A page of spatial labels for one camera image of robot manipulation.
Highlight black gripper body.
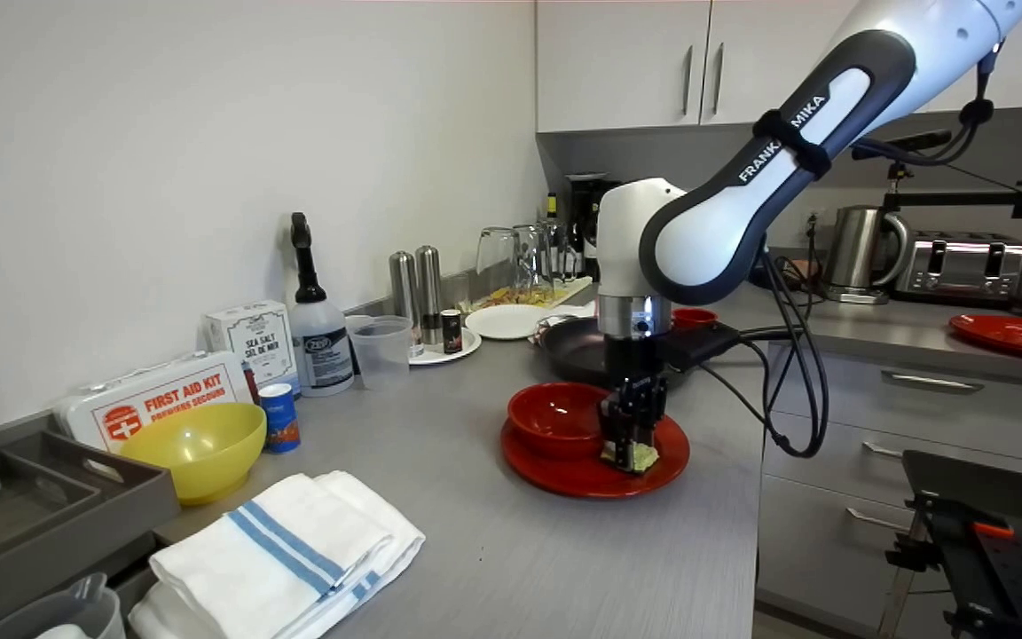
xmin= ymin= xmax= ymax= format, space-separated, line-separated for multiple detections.
xmin=600 ymin=335 xmax=669 ymax=400

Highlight yellow sponge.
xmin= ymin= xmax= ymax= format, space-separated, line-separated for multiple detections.
xmin=619 ymin=438 xmax=663 ymax=477

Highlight black frying pan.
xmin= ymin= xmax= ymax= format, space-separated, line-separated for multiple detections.
xmin=537 ymin=313 xmax=740 ymax=386

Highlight red bowl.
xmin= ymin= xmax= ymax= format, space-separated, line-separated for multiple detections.
xmin=502 ymin=381 xmax=609 ymax=461

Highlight red plate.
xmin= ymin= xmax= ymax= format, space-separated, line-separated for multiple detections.
xmin=500 ymin=400 xmax=692 ymax=504
xmin=948 ymin=310 xmax=1022 ymax=365

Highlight small white plate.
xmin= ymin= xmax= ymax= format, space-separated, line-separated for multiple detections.
xmin=405 ymin=327 xmax=487 ymax=371

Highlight yellow bowl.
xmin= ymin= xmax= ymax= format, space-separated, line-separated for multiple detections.
xmin=115 ymin=400 xmax=269 ymax=512

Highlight red cup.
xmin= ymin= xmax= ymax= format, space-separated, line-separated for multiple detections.
xmin=669 ymin=304 xmax=719 ymax=335

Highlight white towel red stripes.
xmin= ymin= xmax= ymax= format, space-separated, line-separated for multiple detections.
xmin=539 ymin=300 xmax=600 ymax=335

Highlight yellow patterned mat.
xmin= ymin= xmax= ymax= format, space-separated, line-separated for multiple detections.
xmin=460 ymin=274 xmax=595 ymax=316

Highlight clear drinking glass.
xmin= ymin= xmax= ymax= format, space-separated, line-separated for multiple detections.
xmin=470 ymin=225 xmax=525 ymax=300
xmin=513 ymin=222 xmax=561 ymax=284

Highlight black coffee maker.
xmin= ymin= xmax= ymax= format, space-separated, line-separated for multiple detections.
xmin=565 ymin=175 xmax=615 ymax=280

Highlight small dark spice jar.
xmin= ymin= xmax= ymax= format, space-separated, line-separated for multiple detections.
xmin=436 ymin=304 xmax=467 ymax=358

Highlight steel grinder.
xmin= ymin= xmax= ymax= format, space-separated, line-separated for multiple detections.
xmin=415 ymin=241 xmax=444 ymax=347
xmin=385 ymin=249 xmax=418 ymax=325

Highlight clear plastic container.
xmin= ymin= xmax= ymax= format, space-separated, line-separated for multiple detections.
xmin=343 ymin=313 xmax=415 ymax=374

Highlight steel electric kettle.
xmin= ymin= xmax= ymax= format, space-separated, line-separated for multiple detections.
xmin=822 ymin=204 xmax=915 ymax=301

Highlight white upper cabinet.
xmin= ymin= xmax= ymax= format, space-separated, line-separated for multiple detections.
xmin=531 ymin=0 xmax=1022 ymax=136

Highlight white cabinet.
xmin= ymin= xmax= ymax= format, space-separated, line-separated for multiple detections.
xmin=757 ymin=342 xmax=1022 ymax=639
xmin=531 ymin=0 xmax=1022 ymax=136

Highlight clear spray bottle black nozzle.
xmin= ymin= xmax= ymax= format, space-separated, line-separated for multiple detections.
xmin=286 ymin=209 xmax=360 ymax=398

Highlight small blue container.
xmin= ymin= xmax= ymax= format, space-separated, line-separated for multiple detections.
xmin=255 ymin=381 xmax=305 ymax=458

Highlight steel toaster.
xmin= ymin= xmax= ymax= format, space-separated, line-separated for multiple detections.
xmin=894 ymin=230 xmax=1022 ymax=304

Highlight white towel blue stripes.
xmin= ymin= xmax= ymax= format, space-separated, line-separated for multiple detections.
xmin=123 ymin=470 xmax=429 ymax=639

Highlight white lower cabinet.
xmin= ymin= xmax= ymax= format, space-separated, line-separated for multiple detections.
xmin=757 ymin=342 xmax=1022 ymax=639

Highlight white cardboard box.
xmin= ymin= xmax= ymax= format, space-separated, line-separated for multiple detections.
xmin=203 ymin=301 xmax=296 ymax=391

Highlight black equipment stand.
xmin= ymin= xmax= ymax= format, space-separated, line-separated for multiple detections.
xmin=884 ymin=448 xmax=1022 ymax=639

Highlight white first aid kit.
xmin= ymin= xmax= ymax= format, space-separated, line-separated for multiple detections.
xmin=60 ymin=351 xmax=255 ymax=454

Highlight grey plastic tray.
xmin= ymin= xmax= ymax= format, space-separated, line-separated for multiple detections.
xmin=0 ymin=413 xmax=182 ymax=639

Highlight clear measuring jug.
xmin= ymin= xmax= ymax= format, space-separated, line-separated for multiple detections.
xmin=0 ymin=572 xmax=132 ymax=639

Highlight wrist mounted camera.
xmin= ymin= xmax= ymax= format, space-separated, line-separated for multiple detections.
xmin=660 ymin=325 xmax=745 ymax=374

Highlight steel drawer handle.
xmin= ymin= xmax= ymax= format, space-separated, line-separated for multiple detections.
xmin=858 ymin=438 xmax=912 ymax=461
xmin=880 ymin=365 xmax=987 ymax=398
xmin=839 ymin=504 xmax=906 ymax=532

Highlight steel cabinet handle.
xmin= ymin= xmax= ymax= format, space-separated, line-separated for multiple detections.
xmin=679 ymin=44 xmax=697 ymax=121
xmin=706 ymin=39 xmax=726 ymax=121

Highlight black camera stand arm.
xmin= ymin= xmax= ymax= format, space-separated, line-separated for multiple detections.
xmin=876 ymin=179 xmax=1022 ymax=225

